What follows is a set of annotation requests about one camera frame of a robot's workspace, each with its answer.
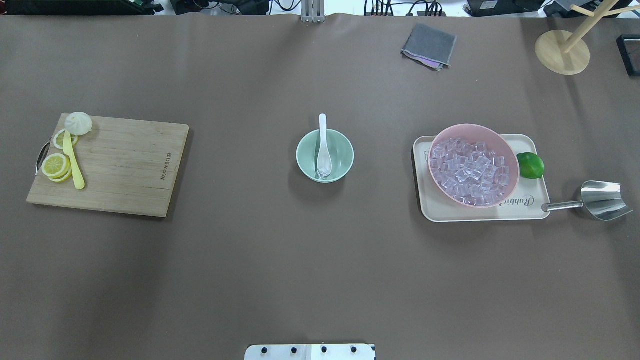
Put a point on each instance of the single clear ice cube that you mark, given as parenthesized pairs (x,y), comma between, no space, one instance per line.
(323,173)

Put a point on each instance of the white ceramic spoon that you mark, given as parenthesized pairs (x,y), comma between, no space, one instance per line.
(324,159)

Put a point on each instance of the mint green bowl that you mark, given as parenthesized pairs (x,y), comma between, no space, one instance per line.
(341,153)

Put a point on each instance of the pile of clear ice cubes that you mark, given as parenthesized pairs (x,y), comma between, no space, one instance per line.
(469,172)

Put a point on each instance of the pink bowl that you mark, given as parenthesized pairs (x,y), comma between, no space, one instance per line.
(476,133)

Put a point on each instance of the metal ice scoop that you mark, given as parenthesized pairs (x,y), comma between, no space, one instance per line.
(600,199)

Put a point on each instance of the grey folded cloth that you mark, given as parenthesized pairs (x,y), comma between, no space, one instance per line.
(430,46)

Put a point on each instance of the wooden cutting board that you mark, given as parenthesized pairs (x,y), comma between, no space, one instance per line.
(129,167)

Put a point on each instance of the cream plastic tray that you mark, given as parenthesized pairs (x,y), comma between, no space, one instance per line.
(525,203)

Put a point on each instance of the green lime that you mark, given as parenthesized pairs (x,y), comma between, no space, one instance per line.
(531,166)

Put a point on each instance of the yellow plastic knife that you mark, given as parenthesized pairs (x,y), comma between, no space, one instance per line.
(76,173)

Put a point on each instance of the lemon slices stack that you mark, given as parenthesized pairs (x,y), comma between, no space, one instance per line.
(57,168)

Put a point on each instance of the lemon slice upper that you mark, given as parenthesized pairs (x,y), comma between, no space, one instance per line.
(59,139)

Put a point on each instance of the wooden stand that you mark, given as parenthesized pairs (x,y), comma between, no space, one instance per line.
(564,52)

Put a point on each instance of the black device at edge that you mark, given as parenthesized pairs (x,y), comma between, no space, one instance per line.
(629,48)

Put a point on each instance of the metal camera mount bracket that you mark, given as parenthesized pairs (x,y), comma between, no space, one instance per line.
(313,11)

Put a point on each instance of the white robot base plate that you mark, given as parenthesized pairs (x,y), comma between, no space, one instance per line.
(318,351)

